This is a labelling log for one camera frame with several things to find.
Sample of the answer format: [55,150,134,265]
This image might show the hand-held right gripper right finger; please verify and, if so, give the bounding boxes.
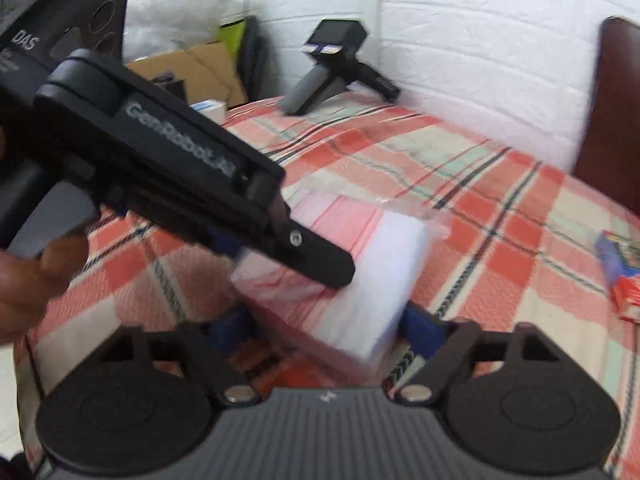
[395,302,563,407]

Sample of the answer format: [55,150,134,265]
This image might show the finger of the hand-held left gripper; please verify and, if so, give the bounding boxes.
[270,200,357,290]
[210,230,248,262]

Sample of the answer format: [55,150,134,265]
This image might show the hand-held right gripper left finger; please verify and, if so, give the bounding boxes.
[95,307,261,407]

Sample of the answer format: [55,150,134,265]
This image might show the clear-wrapped white tissue pack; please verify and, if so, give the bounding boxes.
[230,187,451,386]

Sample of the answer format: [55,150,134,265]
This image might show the person's left hand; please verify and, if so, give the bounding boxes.
[0,234,91,347]

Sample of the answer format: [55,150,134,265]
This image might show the small blue white box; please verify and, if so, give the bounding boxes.
[189,99,229,124]

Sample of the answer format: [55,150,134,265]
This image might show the open brown cardboard box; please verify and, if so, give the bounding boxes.
[125,40,251,111]

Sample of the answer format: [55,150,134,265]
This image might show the red plaid blanket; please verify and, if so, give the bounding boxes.
[12,95,640,480]

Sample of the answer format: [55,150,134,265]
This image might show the white plastic bag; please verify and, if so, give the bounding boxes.
[107,0,262,64]

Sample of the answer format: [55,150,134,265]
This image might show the yellow-green bag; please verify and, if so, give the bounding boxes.
[217,16,252,54]

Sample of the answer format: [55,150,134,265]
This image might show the blue picture card pack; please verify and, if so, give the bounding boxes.
[595,230,640,286]

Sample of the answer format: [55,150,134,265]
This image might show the spare black hand-held gripper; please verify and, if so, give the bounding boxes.
[279,19,402,117]

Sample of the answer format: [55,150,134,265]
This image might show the dark brown chair back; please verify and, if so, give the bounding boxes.
[572,16,640,211]

